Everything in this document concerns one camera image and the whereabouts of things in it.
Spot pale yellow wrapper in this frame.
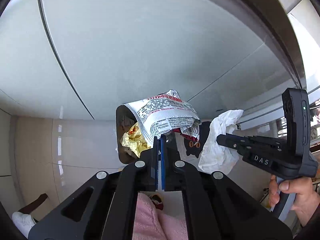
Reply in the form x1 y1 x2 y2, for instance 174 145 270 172
120 122 151 158

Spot white tissue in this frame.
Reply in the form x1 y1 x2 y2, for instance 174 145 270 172
198 109 244 174

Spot pink fleece trouser leg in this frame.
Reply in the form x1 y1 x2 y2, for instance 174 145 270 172
132 193 188 239

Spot person's right hand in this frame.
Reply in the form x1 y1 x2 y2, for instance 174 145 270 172
268 175 319 226

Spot black cat floor mat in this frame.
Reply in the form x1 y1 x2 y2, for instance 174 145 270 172
183 121 213 158

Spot black trash bin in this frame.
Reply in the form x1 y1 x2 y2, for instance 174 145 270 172
116 105 152 164

